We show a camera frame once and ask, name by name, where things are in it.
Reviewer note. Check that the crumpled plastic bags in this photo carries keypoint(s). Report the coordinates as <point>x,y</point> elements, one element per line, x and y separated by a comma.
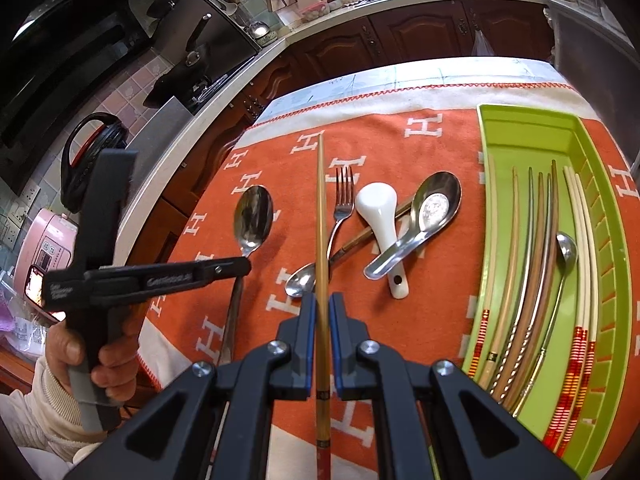
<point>20,330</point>

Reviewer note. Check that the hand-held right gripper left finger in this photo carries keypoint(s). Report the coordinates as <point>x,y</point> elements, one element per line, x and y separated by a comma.
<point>311,340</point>

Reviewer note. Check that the small steel spoon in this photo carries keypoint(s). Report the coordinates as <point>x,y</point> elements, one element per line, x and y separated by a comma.
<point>299,282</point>
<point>566,247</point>

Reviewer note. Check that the pink lidded container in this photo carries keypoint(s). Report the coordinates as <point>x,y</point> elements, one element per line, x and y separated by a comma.
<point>315,10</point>

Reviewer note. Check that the steel fork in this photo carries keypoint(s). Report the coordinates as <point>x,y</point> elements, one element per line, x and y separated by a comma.
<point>343,200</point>

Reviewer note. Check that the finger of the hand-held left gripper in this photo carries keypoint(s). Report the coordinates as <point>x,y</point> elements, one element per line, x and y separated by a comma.
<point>225,270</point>

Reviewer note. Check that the dark brown wooden chopstick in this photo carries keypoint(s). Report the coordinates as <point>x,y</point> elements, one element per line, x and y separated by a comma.
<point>549,230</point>
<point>357,241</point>
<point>555,220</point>

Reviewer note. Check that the cream chopstick red striped end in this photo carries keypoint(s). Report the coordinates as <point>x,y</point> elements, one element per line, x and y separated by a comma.
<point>585,270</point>
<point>591,270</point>
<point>579,270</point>
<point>596,275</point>

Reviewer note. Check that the white patterned tablecloth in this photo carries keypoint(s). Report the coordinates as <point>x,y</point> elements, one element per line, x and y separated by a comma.
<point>400,77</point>

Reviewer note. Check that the black range hood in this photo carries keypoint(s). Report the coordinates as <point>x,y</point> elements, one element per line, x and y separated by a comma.
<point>60,60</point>

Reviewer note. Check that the orange patterned blanket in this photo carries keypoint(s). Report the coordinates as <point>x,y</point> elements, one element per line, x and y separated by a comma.
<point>425,150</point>

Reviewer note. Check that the gas stove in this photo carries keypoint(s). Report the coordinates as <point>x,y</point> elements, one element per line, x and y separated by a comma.
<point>220,35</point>

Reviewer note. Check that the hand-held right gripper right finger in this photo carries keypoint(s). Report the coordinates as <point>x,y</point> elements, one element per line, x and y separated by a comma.
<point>334,340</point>

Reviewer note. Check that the large steel spoon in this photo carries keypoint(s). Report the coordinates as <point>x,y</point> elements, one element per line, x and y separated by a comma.
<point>254,220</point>

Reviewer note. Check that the green plastic utensil tray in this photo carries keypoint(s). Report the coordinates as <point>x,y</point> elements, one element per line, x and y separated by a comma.
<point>530,130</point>

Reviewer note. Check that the pink rice cooker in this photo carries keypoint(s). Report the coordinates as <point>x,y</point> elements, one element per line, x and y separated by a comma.
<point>45,240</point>

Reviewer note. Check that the hanging clear plastic bag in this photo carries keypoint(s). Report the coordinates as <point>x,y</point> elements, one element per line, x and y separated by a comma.
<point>482,45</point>

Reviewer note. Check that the person's left hand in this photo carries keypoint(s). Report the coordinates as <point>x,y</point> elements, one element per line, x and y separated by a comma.
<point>117,370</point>

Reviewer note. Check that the black wok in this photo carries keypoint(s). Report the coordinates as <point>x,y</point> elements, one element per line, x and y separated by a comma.
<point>167,2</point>

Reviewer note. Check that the black frying pan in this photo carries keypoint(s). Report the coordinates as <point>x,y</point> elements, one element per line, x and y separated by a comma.
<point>200,57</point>

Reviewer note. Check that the person's left forearm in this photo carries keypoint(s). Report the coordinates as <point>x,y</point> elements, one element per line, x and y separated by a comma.
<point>40,420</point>

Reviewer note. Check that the steel splash guard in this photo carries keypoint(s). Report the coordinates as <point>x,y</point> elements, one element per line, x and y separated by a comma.
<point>160,140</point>

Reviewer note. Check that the white ceramic soup spoon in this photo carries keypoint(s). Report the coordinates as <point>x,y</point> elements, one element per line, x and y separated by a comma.
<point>377,205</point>

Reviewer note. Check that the bamboo chopstick banded end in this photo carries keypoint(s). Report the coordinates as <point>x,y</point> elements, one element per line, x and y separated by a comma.
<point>321,210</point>
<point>492,235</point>

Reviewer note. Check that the small steel pot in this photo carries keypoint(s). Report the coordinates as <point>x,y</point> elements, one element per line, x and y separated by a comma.
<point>260,30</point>

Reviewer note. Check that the steel soup spoon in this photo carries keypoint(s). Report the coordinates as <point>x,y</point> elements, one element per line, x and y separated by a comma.
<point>435,205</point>

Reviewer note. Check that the brown wooden kitchen cabinets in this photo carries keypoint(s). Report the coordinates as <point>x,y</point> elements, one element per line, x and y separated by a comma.
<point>410,30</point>

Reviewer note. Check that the white wall sockets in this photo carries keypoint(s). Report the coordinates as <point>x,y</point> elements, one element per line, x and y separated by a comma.
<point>22,207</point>

